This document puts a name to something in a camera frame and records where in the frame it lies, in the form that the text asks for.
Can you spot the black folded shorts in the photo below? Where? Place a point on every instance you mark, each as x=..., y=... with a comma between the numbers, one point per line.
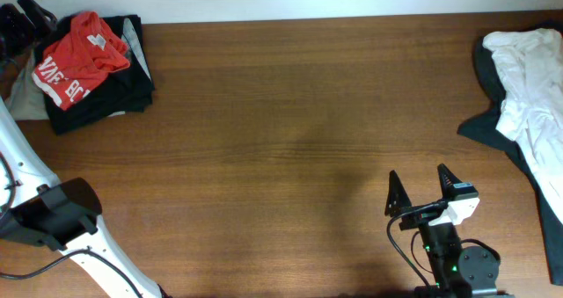
x=129, y=90

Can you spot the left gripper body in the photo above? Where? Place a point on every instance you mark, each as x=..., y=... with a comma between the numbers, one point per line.
x=15, y=32

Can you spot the dark navy garment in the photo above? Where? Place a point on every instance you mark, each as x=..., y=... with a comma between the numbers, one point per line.
x=482, y=128

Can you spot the red t-shirt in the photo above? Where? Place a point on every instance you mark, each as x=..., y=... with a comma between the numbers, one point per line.
x=81, y=61

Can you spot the beige folded garment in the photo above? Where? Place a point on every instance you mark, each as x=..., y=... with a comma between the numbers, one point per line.
x=26, y=100

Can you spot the white crumpled garment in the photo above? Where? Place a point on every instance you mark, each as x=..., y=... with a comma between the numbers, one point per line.
x=529, y=65

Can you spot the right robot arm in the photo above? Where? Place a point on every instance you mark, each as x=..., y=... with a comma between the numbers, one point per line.
x=460, y=267

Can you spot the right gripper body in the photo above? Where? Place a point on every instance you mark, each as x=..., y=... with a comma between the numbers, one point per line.
x=421, y=217

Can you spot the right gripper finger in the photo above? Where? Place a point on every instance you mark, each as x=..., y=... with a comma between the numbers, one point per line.
x=397, y=199
x=447, y=180

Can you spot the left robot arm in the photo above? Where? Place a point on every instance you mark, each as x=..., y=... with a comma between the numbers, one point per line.
x=39, y=209

